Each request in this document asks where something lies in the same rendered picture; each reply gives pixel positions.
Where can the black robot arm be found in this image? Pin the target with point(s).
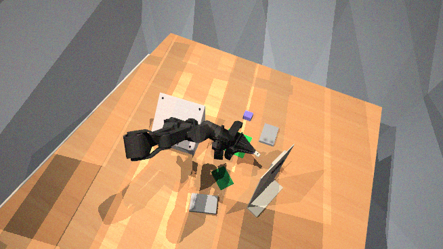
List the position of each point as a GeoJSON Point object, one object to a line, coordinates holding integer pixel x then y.
{"type": "Point", "coordinates": [138, 144]}

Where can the beige panel with socket ports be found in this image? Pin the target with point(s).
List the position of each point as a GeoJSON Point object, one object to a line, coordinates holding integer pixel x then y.
{"type": "Point", "coordinates": [267, 188]}

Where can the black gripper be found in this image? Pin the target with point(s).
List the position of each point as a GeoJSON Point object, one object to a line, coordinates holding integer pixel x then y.
{"type": "Point", "coordinates": [236, 142]}

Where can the green flat square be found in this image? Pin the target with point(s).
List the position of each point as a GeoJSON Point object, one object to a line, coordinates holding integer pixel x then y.
{"type": "Point", "coordinates": [240, 154]}

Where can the purple cube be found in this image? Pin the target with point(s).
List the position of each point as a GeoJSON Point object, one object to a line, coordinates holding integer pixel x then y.
{"type": "Point", "coordinates": [248, 115]}

